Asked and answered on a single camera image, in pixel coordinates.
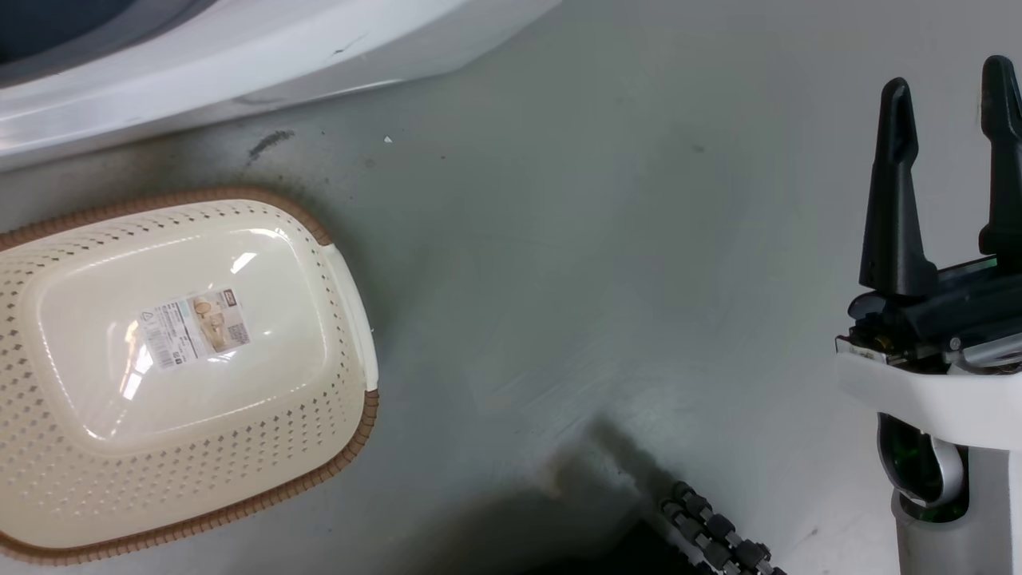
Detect black omni wheel with rollers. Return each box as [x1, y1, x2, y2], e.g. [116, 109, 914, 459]
[660, 481, 787, 575]

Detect cream perforated laundry basket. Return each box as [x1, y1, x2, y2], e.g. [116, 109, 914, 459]
[0, 186, 380, 567]

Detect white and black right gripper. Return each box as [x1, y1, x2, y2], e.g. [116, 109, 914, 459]
[835, 55, 1022, 528]

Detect white washing machine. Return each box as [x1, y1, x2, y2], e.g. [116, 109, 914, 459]
[0, 0, 564, 173]

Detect paper label sticker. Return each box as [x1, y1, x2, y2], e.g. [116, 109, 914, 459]
[139, 289, 252, 371]

